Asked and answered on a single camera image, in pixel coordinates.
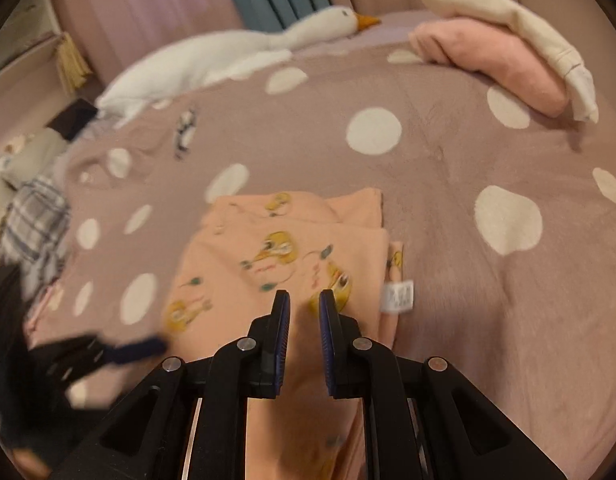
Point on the dark pillow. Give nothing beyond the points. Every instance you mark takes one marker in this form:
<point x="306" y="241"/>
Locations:
<point x="72" y="117"/>

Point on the small plush toys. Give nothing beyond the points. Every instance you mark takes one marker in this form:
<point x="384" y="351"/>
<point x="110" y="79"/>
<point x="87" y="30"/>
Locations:
<point x="5" y="162"/>

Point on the beige pillow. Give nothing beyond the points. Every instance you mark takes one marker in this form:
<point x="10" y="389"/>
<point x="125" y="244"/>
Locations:
<point x="35" y="155"/>

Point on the white shelf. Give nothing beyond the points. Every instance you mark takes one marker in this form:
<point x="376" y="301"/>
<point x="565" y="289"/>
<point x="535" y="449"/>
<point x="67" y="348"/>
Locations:
<point x="22" y="57"/>

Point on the grey plaid quilt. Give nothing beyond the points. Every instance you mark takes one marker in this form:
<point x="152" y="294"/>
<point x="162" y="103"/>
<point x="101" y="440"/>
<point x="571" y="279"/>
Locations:
<point x="35" y="220"/>

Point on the cream folded cloth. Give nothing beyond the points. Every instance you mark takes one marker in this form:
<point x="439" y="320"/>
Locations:
<point x="513" y="15"/>

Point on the mauve polka dot blanket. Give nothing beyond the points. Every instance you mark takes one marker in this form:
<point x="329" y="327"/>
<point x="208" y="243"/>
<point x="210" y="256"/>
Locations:
<point x="428" y="170"/>

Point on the pink cartoon print shirt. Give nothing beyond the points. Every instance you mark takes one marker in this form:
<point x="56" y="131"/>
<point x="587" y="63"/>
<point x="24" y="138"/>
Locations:
<point x="248" y="260"/>

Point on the pink folded cloth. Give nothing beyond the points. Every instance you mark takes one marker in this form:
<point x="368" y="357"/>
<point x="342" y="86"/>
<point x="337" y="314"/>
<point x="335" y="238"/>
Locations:
<point x="488" y="55"/>

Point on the light pink garment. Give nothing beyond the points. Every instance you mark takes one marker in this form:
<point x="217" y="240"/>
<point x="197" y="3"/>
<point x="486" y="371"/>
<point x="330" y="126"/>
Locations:
<point x="42" y="305"/>

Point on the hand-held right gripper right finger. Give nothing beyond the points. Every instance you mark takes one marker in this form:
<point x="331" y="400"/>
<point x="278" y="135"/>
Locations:
<point x="327" y="340"/>

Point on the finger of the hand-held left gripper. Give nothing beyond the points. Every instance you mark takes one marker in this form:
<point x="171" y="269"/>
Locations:
<point x="137" y="349"/>

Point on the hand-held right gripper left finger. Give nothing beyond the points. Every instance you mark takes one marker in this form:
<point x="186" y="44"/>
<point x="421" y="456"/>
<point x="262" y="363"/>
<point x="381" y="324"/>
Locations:
<point x="283" y="340"/>

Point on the white goose plush toy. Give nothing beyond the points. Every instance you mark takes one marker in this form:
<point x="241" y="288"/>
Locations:
<point x="187" y="65"/>

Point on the pink curtain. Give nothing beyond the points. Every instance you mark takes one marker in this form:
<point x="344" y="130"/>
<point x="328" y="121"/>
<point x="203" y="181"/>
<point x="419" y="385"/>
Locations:
<point x="137" y="0"/>

